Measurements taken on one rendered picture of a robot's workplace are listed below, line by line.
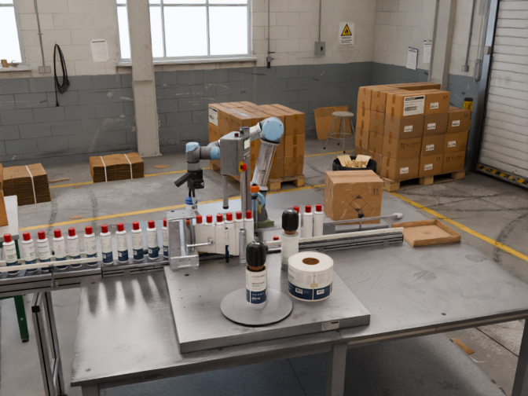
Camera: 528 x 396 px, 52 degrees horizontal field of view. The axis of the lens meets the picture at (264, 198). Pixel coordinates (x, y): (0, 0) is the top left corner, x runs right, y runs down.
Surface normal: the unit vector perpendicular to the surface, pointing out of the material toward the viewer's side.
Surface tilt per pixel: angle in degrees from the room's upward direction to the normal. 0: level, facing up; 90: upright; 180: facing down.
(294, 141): 89
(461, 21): 90
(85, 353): 0
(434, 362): 1
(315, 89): 90
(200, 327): 0
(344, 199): 90
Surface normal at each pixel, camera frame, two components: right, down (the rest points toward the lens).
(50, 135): 0.41, 0.30
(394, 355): 0.00, -0.94
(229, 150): -0.34, 0.32
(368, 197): 0.10, 0.33
